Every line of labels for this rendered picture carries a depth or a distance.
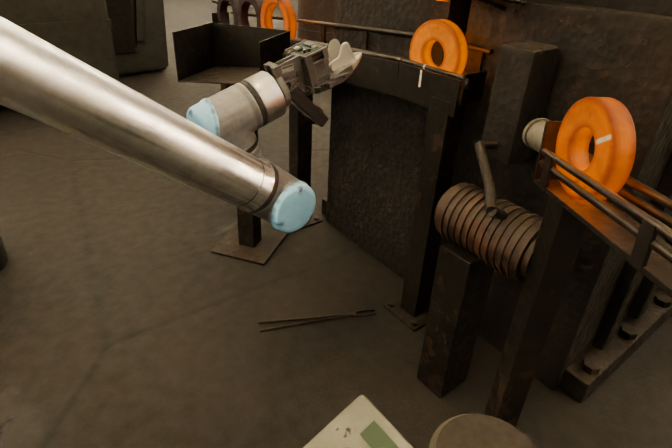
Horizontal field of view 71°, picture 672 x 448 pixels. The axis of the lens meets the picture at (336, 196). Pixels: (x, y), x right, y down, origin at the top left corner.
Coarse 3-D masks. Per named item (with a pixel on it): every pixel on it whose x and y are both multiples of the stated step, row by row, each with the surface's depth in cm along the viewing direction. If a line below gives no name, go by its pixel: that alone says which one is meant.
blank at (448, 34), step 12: (432, 24) 109; (444, 24) 106; (420, 36) 113; (432, 36) 110; (444, 36) 107; (456, 36) 105; (420, 48) 114; (444, 48) 108; (456, 48) 106; (420, 60) 115; (444, 60) 109; (456, 60) 106; (456, 72) 108
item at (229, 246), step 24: (216, 24) 145; (192, 48) 138; (216, 48) 149; (240, 48) 146; (264, 48) 125; (192, 72) 141; (216, 72) 143; (240, 72) 142; (240, 216) 160; (240, 240) 165; (264, 240) 169; (264, 264) 157
